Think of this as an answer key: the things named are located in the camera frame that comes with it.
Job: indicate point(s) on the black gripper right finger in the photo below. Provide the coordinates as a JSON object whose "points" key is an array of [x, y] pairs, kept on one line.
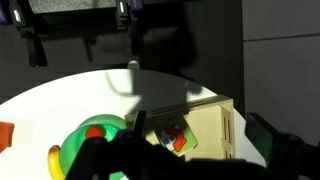
{"points": [[264, 137]]}

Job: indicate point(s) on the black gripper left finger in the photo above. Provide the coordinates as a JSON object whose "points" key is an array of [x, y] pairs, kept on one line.
{"points": [[138, 126]]}

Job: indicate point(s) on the black clamp right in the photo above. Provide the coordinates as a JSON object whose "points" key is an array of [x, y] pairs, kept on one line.
{"points": [[129, 16]]}

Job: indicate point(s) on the black clamp left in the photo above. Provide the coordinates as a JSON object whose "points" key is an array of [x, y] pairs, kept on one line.
{"points": [[27, 24]]}

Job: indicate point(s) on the green plastic bowl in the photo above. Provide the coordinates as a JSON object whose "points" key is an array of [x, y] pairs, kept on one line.
{"points": [[76, 140]]}

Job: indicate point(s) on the orange cube block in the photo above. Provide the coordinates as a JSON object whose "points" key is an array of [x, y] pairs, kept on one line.
{"points": [[6, 134]]}

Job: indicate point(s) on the black clamp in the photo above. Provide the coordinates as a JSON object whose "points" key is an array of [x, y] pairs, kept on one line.
{"points": [[129, 16], [27, 24]]}

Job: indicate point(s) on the colourful picture block with house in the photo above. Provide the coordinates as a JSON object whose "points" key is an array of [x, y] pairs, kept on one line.
{"points": [[176, 136]]}

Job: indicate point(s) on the wooden tray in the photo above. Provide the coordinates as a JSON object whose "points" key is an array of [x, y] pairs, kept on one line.
{"points": [[211, 120]]}

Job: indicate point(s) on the yellow plastic banana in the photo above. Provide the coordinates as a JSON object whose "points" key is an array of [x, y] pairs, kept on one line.
{"points": [[53, 162]]}

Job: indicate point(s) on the small orange ball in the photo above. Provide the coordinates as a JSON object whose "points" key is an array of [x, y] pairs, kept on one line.
{"points": [[94, 131]]}

